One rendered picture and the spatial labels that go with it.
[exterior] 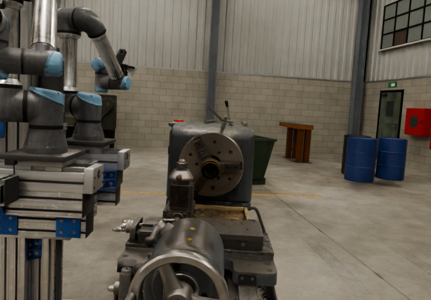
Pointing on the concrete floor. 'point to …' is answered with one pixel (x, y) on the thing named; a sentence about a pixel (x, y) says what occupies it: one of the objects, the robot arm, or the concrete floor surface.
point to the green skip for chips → (261, 158)
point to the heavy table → (297, 141)
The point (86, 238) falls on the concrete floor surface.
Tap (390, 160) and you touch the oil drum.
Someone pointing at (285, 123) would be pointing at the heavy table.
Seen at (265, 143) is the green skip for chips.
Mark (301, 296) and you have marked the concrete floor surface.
